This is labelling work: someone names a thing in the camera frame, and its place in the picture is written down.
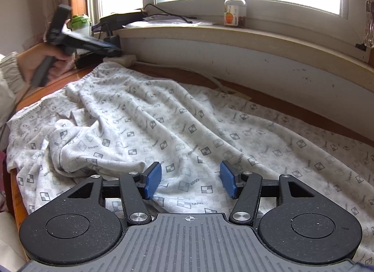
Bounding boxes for white power strip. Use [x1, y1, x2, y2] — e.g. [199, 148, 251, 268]
[103, 55, 137, 67]

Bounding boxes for black cable on sill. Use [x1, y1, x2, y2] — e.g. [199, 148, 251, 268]
[140, 3, 194, 25]

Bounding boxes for white patterned pajama garment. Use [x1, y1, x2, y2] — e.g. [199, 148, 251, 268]
[6, 63, 373, 265]

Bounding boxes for green lid shaker bottle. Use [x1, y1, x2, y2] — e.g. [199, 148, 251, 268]
[67, 14, 91, 36]

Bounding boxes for left forearm beige sleeve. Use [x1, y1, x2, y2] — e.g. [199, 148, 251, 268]
[0, 51, 26, 126]

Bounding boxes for black box on sill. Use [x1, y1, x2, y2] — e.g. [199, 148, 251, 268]
[100, 12, 144, 31]

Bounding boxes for person's left hand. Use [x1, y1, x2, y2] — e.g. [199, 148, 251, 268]
[16, 46, 77, 83]

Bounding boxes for glass jar orange label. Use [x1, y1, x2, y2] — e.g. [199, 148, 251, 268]
[224, 0, 247, 28]

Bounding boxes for black power adapter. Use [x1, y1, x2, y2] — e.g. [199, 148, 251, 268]
[104, 35, 121, 49]

